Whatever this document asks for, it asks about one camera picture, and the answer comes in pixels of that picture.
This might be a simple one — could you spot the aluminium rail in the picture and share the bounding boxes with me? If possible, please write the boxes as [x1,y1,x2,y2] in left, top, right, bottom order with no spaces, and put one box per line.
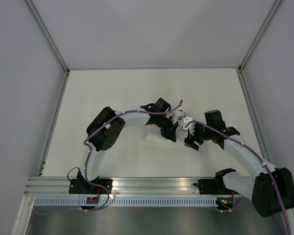
[236,68,275,174]
[24,176,292,196]
[36,71,70,177]

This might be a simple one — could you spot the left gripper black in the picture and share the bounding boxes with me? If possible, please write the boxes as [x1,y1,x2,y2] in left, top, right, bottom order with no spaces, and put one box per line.
[155,115,179,143]

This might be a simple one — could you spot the aluminium frame post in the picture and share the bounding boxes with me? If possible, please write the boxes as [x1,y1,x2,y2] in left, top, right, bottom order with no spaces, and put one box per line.
[23,0,70,74]
[237,0,284,73]

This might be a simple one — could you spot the left side aluminium rail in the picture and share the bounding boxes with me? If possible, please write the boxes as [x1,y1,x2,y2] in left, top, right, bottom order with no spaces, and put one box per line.
[36,71,70,177]

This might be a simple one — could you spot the aluminium front rail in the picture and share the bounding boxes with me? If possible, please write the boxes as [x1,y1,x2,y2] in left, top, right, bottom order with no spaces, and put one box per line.
[24,176,292,196]

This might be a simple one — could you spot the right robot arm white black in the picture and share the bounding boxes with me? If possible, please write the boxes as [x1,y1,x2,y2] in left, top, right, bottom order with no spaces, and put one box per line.
[181,110,294,217]

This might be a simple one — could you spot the right aluminium frame post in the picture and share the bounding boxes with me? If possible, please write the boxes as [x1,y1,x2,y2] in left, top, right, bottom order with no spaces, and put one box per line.
[237,0,284,73]

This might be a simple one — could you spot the white slotted cable duct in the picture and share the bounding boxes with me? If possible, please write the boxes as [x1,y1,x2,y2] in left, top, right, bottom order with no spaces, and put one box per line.
[34,196,217,207]

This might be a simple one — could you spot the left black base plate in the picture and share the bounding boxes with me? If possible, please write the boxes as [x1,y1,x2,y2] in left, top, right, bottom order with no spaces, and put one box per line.
[69,178,113,195]

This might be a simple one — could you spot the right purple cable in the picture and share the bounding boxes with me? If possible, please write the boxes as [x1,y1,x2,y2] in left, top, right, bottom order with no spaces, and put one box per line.
[183,119,292,235]

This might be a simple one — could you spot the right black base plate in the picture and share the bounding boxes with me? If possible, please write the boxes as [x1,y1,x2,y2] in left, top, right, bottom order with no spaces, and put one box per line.
[193,179,239,196]

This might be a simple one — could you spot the right side aluminium rail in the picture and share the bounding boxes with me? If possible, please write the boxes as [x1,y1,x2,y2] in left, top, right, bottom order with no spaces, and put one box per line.
[236,68,275,174]

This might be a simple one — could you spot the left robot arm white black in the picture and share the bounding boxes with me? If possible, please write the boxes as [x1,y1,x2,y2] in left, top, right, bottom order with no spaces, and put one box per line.
[80,98,183,194]

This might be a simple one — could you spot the left aluminium frame post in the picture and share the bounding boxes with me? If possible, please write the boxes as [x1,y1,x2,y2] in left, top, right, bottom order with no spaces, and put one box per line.
[23,0,70,74]

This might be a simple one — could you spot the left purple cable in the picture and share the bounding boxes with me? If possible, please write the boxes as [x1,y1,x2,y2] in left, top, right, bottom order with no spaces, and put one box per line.
[33,99,183,216]

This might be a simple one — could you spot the white cloth napkin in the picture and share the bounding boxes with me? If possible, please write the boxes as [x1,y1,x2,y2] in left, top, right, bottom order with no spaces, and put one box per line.
[145,133,184,147]

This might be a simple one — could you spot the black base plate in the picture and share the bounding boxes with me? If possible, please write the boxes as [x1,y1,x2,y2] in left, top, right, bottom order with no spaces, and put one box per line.
[69,178,113,195]
[193,179,239,196]

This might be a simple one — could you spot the purple cable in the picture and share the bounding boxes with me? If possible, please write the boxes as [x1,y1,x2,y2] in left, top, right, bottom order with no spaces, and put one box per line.
[33,99,183,216]
[183,119,292,235]

